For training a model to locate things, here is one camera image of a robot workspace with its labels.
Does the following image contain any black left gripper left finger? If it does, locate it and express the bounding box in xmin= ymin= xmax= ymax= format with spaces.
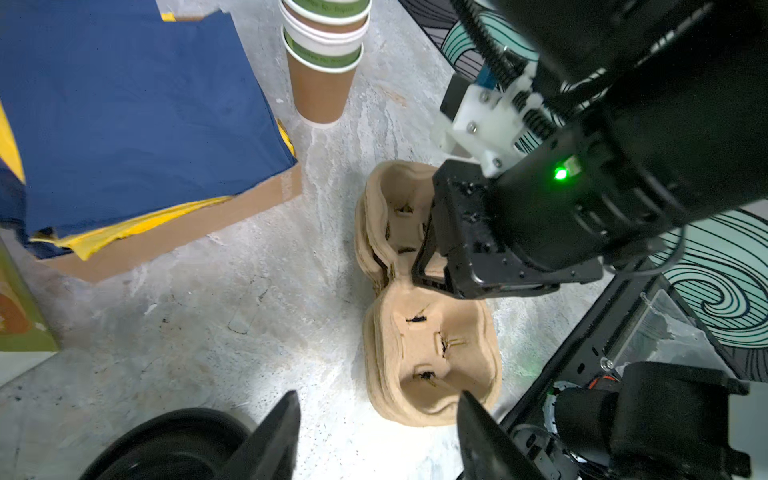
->
xmin=215 ymin=390 xmax=301 ymax=480

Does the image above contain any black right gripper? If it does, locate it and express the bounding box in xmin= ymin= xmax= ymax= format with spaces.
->
xmin=411 ymin=134 xmax=603 ymax=299

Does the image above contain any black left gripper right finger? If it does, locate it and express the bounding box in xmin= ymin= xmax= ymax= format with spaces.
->
xmin=457 ymin=391 xmax=543 ymax=479

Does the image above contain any brown pulp cup carrier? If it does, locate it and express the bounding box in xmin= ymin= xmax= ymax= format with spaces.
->
xmin=355 ymin=160 xmax=502 ymax=427

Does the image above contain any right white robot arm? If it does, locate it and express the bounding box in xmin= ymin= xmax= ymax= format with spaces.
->
xmin=411 ymin=1 xmax=767 ymax=299

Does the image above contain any white paper takeout bag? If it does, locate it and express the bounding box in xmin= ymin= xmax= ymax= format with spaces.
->
xmin=0 ymin=242 xmax=59 ymax=386

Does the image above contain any brown cardboard napkin tray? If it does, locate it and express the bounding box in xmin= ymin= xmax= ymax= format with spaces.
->
xmin=39 ymin=164 xmax=302 ymax=283

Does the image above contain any stack of paper cups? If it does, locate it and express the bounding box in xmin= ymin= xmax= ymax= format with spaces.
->
xmin=278 ymin=0 xmax=372 ymax=128

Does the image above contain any dark blue napkin stack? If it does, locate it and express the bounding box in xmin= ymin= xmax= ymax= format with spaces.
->
xmin=1 ymin=1 xmax=296 ymax=259

